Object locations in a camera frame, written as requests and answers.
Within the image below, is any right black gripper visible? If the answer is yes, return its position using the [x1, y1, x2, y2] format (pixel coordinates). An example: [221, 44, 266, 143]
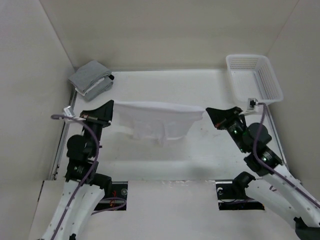
[205, 105, 248, 153]

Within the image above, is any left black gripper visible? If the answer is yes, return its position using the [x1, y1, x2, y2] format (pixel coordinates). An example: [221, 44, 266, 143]
[80, 99, 115, 156]

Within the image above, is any white tank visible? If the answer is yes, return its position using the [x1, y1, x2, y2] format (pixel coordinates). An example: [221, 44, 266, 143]
[75, 77, 105, 96]
[113, 100, 205, 146]

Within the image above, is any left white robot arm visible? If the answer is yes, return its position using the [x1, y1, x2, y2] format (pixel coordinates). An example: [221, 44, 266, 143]
[41, 100, 114, 240]

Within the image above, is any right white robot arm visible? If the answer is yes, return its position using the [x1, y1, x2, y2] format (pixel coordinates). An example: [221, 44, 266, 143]
[206, 107, 320, 240]

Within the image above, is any bottom grey folded tank top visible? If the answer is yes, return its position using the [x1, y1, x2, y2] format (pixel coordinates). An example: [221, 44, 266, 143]
[83, 77, 114, 102]

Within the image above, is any grey folded tank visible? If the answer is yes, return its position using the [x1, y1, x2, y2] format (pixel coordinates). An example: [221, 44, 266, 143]
[83, 77, 114, 102]
[68, 60, 112, 93]

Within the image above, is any white folded tank top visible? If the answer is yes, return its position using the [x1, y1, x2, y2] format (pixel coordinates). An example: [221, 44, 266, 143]
[75, 77, 105, 96]

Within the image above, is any white plastic basket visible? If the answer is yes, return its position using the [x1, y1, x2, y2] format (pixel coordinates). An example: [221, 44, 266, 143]
[225, 54, 284, 107]

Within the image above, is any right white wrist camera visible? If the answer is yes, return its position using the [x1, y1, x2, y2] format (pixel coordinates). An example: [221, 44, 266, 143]
[241, 98, 260, 116]

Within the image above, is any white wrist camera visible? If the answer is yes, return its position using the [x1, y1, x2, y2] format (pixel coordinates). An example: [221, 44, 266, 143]
[62, 105, 76, 122]
[241, 98, 260, 116]

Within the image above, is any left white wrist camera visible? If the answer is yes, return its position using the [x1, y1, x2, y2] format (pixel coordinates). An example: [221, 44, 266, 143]
[62, 105, 76, 122]

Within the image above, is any left metal table rail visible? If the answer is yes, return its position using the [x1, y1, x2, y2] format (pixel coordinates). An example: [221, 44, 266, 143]
[48, 88, 77, 181]

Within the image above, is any metal table rail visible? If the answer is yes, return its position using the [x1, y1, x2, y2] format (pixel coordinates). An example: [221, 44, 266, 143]
[48, 88, 77, 181]
[264, 106, 291, 180]

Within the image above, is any right metal table rail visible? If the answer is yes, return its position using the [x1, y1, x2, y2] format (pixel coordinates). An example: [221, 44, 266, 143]
[264, 106, 291, 180]

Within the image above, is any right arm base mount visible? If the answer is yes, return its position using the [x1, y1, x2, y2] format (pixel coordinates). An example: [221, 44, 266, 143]
[215, 181, 265, 211]

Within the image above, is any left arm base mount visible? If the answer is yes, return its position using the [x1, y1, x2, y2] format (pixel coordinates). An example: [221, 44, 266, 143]
[94, 181, 128, 211]

